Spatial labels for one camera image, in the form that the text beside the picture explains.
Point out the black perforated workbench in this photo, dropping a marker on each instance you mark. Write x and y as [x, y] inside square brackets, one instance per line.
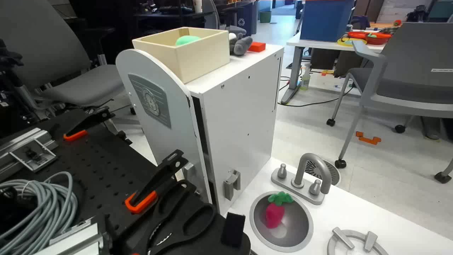
[104, 164]

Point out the white toy cabinet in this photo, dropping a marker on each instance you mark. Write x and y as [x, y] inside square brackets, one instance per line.
[235, 113]

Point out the grey office chair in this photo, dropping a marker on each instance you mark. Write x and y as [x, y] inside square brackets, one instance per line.
[71, 79]

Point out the grey toy faucet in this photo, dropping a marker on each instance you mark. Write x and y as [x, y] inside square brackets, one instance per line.
[312, 175]

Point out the grey chair with wheels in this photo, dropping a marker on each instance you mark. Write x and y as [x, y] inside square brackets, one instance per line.
[405, 71]

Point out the light wooden box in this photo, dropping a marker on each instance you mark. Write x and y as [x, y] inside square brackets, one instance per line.
[199, 56]

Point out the silver metal bracket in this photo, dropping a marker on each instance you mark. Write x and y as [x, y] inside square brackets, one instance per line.
[71, 238]

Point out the red strawberry toy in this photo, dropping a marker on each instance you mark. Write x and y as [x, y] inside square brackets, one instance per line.
[274, 212]

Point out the small black block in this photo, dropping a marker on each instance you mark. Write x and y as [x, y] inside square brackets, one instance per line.
[234, 228]

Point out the orange tray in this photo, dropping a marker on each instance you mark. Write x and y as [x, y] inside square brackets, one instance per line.
[370, 35]

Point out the grey toy sink basin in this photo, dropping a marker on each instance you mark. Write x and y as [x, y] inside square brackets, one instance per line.
[298, 228]

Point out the red block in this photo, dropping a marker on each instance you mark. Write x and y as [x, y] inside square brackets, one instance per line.
[257, 45]

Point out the white toy kitchen counter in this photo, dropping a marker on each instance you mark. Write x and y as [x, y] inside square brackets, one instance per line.
[344, 212]

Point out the aluminium extrusion rail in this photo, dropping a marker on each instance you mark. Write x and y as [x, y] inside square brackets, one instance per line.
[22, 141]

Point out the grey cabinet latch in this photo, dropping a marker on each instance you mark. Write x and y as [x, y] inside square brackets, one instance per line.
[231, 182]

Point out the grey plush toy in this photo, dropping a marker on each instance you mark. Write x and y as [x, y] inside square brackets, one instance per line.
[242, 45]

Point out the blue recycling bin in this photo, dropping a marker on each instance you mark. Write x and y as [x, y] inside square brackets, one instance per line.
[244, 15]

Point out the white desk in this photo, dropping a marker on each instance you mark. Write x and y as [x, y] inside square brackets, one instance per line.
[312, 42]

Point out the clear spray bottle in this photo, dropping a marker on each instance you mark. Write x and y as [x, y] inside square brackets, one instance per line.
[306, 75]

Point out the grey toy burner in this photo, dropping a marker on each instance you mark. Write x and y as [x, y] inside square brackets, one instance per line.
[354, 241]

